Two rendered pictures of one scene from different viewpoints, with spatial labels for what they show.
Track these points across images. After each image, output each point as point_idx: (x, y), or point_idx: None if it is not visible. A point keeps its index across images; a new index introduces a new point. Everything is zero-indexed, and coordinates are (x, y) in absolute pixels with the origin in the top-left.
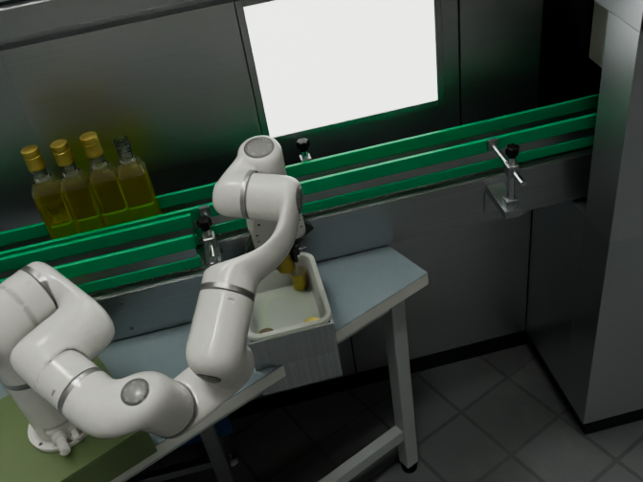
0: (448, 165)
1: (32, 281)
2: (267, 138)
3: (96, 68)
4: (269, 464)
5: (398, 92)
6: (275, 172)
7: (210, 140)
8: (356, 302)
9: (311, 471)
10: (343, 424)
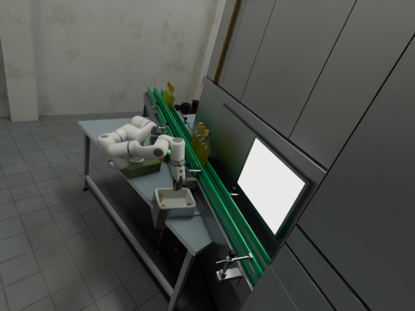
0: (238, 243)
1: (146, 122)
2: (181, 141)
3: (228, 123)
4: (174, 260)
5: (268, 214)
6: (171, 147)
7: (229, 166)
8: (180, 227)
9: (170, 274)
10: (190, 286)
